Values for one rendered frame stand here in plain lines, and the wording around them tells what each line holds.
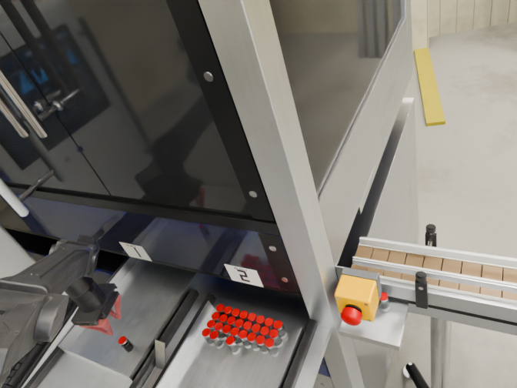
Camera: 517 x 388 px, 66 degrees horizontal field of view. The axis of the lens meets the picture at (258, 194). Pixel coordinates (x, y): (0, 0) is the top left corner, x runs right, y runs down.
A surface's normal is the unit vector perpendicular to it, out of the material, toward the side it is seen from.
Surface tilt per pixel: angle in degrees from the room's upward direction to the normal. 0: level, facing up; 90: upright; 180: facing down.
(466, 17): 90
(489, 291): 0
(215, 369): 0
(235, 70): 90
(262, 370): 0
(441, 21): 90
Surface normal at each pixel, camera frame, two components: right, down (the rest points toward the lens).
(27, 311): 0.26, -0.94
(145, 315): -0.27, -0.74
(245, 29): -0.41, 0.67
